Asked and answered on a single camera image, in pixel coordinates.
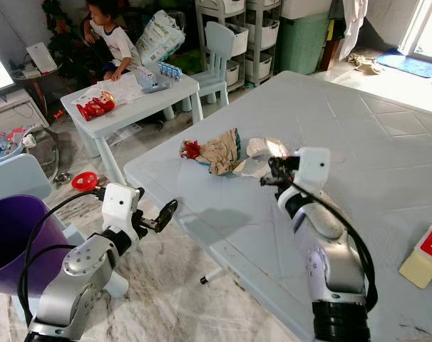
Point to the white storage drawer rack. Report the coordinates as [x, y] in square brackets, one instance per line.
[255, 39]

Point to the clear plastic wrapper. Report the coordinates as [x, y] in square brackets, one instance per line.
[255, 147]

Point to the white blue diaper pack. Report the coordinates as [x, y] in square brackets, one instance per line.
[160, 37]

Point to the white paper sheet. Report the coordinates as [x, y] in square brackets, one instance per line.
[127, 89]

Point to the small white kids table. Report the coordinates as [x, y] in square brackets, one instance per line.
[137, 103]

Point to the blue floor mat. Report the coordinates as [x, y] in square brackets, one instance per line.
[412, 65]

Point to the pack of small bottles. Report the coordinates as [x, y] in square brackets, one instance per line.
[170, 70]

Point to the red and cream box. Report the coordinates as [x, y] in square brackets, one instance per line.
[426, 256]

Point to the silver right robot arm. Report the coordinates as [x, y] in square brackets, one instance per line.
[333, 263]

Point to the crumpled beige floor cloth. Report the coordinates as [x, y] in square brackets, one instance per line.
[366, 64]

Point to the pale blue stool chair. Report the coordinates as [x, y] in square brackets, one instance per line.
[9, 174]

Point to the white television stand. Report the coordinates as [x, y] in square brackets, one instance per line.
[16, 110]

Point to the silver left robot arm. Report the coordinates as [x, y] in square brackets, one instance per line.
[80, 274]

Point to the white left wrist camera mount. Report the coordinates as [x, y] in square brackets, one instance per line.
[120, 205]

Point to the red toy figure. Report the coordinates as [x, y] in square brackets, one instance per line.
[95, 107]

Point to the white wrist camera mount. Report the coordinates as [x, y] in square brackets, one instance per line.
[120, 205]
[314, 167]

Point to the purple plastic rubbish bin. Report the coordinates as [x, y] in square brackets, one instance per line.
[6, 242]

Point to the colourful baby bouncer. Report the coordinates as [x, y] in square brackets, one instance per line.
[9, 142]

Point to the red crumpled wrapper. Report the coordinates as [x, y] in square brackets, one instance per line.
[190, 149]

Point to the green laundry basket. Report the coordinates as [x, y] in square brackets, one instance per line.
[301, 44]

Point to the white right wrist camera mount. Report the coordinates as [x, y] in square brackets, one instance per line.
[314, 167]

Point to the large pale blue table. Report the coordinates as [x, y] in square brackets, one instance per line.
[351, 121]

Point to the crumpled brown paper bag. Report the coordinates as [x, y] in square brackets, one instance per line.
[219, 152]

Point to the child in white shirt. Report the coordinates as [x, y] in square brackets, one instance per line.
[117, 43]

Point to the white tablet device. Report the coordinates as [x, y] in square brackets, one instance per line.
[41, 58]

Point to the pale blue kids chair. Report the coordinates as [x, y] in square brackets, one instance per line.
[218, 44]

